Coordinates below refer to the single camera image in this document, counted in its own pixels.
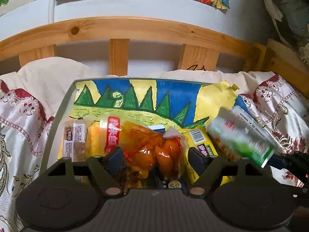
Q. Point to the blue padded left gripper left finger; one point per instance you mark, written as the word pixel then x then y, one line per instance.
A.
pixel 106 171

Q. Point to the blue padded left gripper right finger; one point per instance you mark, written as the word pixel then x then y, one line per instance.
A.
pixel 209 171

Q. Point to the yellow dried fish package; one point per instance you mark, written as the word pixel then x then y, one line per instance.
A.
pixel 198 139

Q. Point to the orange snack bag red label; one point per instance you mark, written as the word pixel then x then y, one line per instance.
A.
pixel 136 140

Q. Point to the white green snack package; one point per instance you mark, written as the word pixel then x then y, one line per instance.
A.
pixel 239 136

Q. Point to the small nut bar package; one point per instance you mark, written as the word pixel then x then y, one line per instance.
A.
pixel 74 141

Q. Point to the dark blue powder sachet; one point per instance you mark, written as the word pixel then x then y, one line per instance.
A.
pixel 169 161

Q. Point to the white floral satin bedspread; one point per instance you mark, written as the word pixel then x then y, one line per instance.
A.
pixel 63 199

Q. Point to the dinosaur painted tray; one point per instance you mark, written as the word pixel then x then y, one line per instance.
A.
pixel 155 103

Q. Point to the cream pillow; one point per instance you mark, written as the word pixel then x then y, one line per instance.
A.
pixel 48 79

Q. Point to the wooden bed headboard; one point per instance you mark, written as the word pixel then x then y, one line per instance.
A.
pixel 201 47

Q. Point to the pile of clothes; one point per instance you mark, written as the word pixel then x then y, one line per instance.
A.
pixel 290 19

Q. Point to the white wall pipe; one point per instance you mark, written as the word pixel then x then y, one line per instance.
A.
pixel 51 9

